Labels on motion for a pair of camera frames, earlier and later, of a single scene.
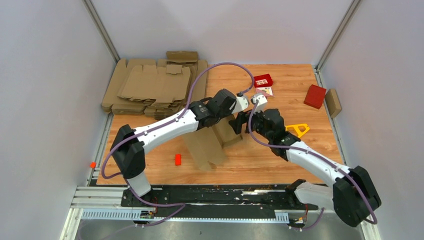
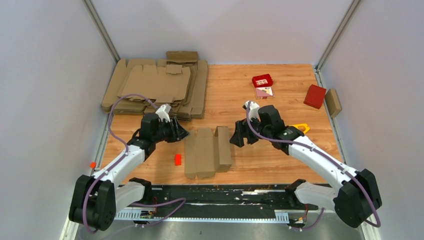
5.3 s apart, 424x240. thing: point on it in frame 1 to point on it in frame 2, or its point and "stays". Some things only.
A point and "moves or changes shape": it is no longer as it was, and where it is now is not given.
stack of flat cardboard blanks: x=159 y=90 stays
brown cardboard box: x=206 y=144 moves or changes shape
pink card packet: x=267 y=91 stays
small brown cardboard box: x=333 y=104 stays
